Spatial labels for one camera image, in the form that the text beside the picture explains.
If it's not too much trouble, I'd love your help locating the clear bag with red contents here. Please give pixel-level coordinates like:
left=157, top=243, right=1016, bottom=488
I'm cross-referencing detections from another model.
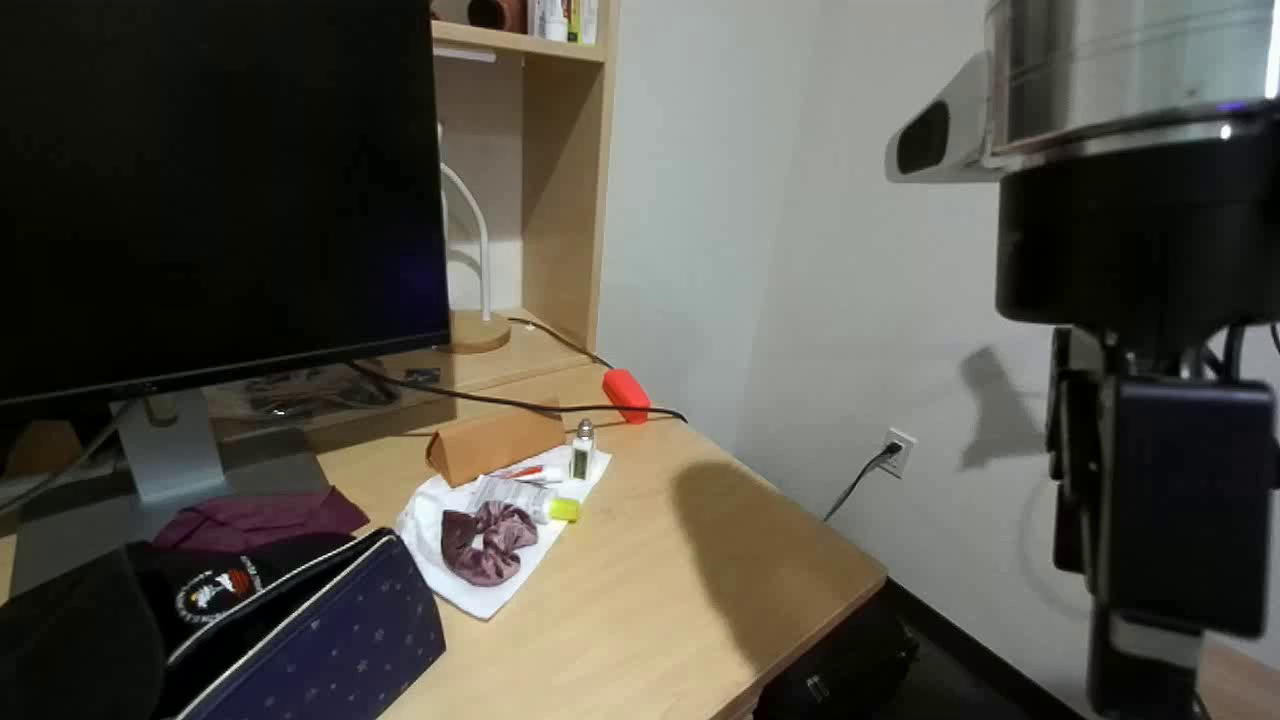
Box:
left=391, top=446, right=616, bottom=626

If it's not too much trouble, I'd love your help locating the maroon garment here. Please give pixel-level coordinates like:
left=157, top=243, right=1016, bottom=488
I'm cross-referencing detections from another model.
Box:
left=152, top=486, right=371, bottom=556

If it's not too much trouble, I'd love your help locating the white desk lamp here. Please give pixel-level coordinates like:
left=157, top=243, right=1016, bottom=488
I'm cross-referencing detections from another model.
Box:
left=435, top=126, right=515, bottom=356

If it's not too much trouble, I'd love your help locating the white wall outlet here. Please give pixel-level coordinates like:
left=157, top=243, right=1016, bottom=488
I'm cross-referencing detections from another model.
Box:
left=875, top=423, right=922, bottom=480

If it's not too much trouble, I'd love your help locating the red plastic object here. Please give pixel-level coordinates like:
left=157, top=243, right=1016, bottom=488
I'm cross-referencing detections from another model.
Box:
left=602, top=364, right=658, bottom=428

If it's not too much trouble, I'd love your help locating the thin black lamp cable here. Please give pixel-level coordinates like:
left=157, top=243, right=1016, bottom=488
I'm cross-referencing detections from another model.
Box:
left=506, top=313, right=616, bottom=377

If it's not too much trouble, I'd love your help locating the dark cord bundle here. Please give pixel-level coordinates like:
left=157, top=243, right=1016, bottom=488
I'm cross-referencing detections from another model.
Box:
left=245, top=364, right=405, bottom=420

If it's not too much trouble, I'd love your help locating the wooden shelf unit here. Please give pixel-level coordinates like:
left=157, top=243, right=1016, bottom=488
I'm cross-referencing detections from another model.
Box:
left=429, top=0, right=619, bottom=352

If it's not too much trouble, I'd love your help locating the white picture box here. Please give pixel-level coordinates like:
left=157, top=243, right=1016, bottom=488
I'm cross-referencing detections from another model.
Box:
left=564, top=0, right=605, bottom=49

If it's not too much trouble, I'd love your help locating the black floor bin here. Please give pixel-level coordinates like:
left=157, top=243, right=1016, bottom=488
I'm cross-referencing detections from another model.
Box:
left=752, top=594, right=923, bottom=720

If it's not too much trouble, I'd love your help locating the black desk cable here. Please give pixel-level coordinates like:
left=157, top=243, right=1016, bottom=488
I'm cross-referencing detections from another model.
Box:
left=348, top=356, right=691, bottom=428

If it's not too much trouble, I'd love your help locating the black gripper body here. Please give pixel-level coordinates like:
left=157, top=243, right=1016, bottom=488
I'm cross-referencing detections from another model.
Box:
left=996, top=112, right=1280, bottom=720

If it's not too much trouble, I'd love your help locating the maroon scrunchie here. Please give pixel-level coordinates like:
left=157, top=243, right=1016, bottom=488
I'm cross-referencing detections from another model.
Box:
left=435, top=497, right=546, bottom=590

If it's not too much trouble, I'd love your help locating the silver monitor stand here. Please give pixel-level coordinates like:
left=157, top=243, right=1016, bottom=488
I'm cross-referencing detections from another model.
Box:
left=0, top=383, right=334, bottom=595

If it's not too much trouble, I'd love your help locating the small red white tube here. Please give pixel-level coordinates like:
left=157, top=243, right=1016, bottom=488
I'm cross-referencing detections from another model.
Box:
left=498, top=455, right=557, bottom=488

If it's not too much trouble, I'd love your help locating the black plug cable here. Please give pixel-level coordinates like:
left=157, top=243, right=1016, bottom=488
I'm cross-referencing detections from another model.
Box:
left=817, top=440, right=906, bottom=527

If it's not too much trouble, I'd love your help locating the light wooden board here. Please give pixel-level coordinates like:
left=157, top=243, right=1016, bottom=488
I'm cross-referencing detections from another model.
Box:
left=1195, top=638, right=1280, bottom=720

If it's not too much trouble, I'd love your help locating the black computer monitor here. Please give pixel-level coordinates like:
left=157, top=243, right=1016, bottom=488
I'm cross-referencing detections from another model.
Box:
left=0, top=0, right=457, bottom=414

